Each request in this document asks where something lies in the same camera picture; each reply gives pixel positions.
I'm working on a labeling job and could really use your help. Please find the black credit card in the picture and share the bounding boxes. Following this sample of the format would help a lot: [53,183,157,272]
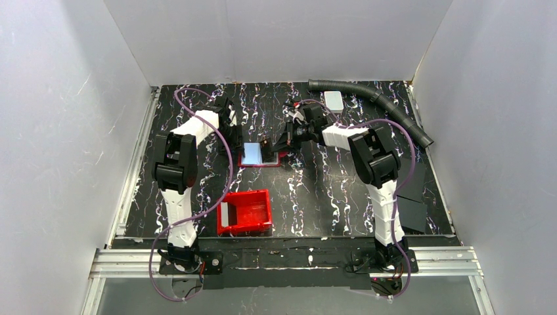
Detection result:
[259,138,275,163]

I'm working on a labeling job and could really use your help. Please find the red plastic bin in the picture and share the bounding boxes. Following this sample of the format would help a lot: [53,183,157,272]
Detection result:
[217,190,273,236]

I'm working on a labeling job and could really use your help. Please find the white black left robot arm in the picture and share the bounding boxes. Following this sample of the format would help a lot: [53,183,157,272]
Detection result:
[152,97,243,248]

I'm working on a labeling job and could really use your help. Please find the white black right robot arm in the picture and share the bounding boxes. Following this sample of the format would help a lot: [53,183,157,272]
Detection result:
[271,102,404,248]

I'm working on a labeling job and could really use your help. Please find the upper black card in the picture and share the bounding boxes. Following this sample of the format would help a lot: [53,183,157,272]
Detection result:
[397,157,426,202]

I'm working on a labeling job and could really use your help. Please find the lower black card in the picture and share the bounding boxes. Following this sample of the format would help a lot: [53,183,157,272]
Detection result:
[397,196,428,234]

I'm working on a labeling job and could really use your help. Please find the black grey pliers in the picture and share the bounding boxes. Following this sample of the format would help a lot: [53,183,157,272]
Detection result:
[283,99,326,115]

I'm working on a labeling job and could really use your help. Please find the white rectangular box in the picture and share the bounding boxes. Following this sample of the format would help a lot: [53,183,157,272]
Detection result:
[323,91,344,114]

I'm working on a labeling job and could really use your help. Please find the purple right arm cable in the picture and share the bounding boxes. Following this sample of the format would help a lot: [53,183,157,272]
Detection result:
[296,98,417,301]

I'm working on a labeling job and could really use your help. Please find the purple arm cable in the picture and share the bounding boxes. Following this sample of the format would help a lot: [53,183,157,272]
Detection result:
[148,87,234,303]
[296,98,417,301]

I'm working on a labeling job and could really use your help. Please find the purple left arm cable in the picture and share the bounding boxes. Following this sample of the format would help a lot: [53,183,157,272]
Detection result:
[148,87,234,303]

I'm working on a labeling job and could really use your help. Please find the grey corrugated hose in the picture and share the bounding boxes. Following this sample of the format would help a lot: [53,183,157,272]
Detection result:
[307,78,435,149]

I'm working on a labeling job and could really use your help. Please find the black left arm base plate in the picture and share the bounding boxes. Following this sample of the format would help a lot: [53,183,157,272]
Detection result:
[157,245,223,275]

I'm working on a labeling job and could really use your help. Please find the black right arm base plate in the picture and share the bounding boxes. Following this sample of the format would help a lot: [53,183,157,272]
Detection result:
[344,248,419,278]

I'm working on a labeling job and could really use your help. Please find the aluminium frame rail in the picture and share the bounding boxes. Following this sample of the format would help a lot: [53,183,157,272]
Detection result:
[82,83,492,314]

